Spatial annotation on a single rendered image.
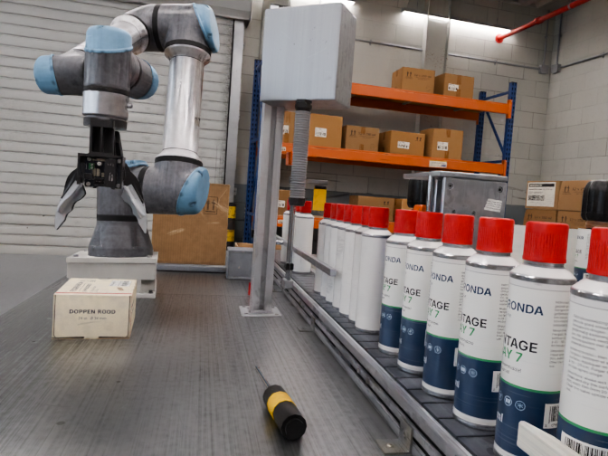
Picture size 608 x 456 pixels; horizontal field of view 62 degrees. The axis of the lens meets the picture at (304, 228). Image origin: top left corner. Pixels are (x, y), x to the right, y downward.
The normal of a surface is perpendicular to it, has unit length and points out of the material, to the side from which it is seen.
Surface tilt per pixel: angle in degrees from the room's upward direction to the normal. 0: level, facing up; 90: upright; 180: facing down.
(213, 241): 90
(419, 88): 92
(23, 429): 0
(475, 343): 90
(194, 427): 0
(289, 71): 90
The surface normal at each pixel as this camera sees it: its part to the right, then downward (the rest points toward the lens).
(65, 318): 0.26, 0.07
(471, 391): -0.61, 0.00
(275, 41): -0.40, 0.03
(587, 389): -0.78, -0.02
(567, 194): -0.94, -0.04
